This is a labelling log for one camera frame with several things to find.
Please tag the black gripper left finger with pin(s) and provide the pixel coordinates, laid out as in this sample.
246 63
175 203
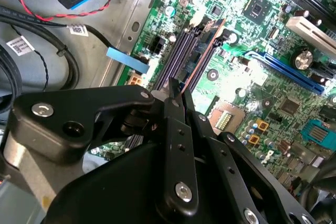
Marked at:
78 108

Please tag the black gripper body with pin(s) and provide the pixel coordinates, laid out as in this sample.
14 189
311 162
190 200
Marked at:
118 195

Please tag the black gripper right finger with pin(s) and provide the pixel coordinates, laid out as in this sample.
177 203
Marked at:
225 155

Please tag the blue RAM stick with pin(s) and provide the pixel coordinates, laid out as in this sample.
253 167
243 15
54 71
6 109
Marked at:
199 51

